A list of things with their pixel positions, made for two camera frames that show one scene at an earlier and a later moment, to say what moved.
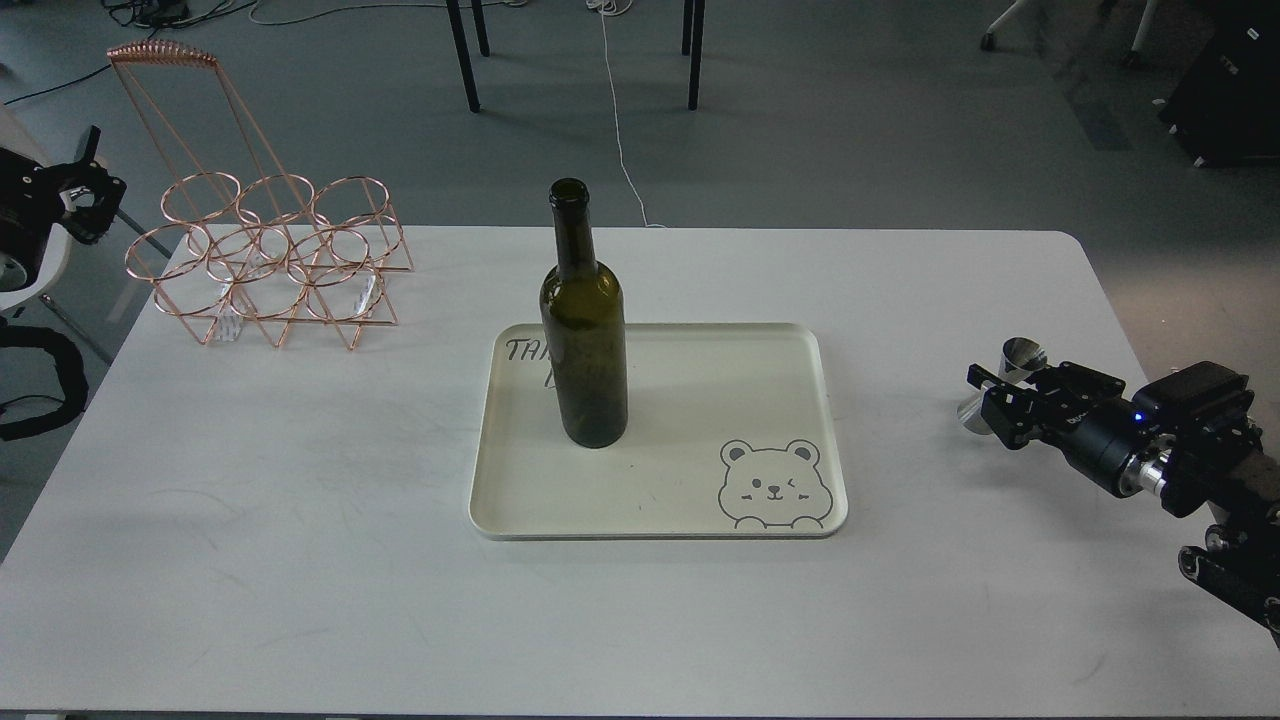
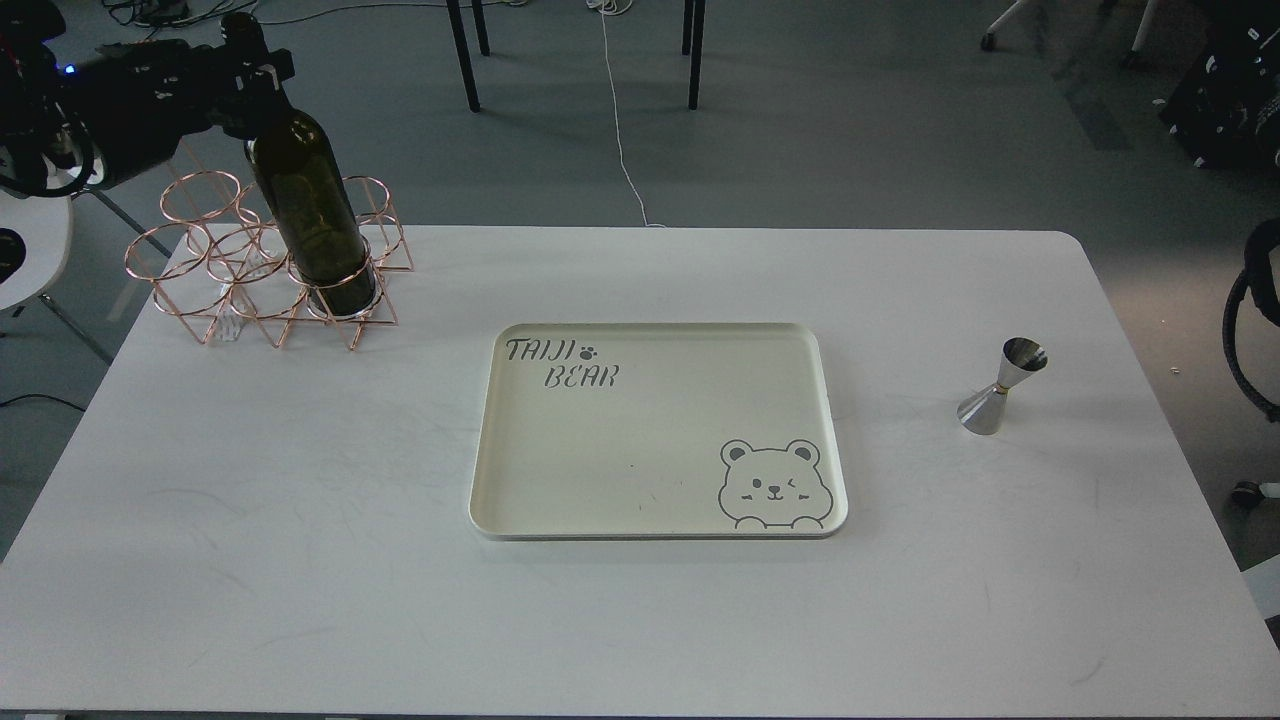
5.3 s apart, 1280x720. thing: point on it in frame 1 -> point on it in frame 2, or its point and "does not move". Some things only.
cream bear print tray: [732, 432] does not move
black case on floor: [1225, 110] does not move
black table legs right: [692, 43] does not move
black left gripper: [31, 202] -> [136, 102]
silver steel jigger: [1020, 357] does not move
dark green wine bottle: [584, 317] -> [328, 240]
